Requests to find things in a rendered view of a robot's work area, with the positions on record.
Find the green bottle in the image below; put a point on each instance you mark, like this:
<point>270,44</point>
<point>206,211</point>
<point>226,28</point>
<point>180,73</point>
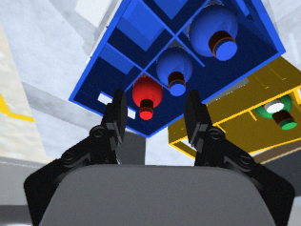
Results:
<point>282,117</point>

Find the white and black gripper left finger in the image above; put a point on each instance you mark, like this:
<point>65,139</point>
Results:
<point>98,148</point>

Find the white paper pick list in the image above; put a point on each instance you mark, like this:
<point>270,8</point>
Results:
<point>93,10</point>

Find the red bottle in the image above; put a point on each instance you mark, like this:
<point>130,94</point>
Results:
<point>146,94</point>

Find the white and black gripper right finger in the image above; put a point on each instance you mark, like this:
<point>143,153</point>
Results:
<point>214,150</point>

